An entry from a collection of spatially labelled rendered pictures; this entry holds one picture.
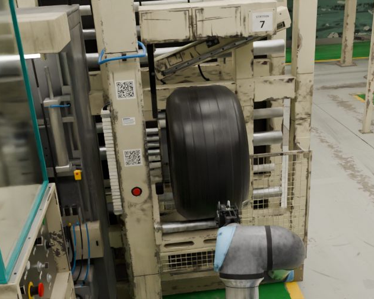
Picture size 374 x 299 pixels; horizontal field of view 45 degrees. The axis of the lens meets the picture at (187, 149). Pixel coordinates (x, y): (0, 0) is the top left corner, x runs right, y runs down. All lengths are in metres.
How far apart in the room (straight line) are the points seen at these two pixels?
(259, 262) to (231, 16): 1.19
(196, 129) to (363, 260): 2.01
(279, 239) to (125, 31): 0.98
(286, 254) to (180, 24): 1.17
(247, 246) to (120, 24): 0.97
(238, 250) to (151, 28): 1.15
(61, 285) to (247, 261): 0.81
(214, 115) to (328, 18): 10.06
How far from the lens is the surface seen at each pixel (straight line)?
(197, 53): 2.17
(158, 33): 2.00
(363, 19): 12.06
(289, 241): 1.19
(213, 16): 2.02
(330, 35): 11.78
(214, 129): 1.71
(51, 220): 1.69
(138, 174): 1.90
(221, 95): 1.81
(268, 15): 2.07
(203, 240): 1.97
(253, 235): 1.17
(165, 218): 2.23
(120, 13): 1.73
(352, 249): 3.49
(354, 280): 3.21
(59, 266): 1.80
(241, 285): 1.18
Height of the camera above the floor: 1.94
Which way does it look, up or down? 22 degrees down
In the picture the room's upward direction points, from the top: 3 degrees counter-clockwise
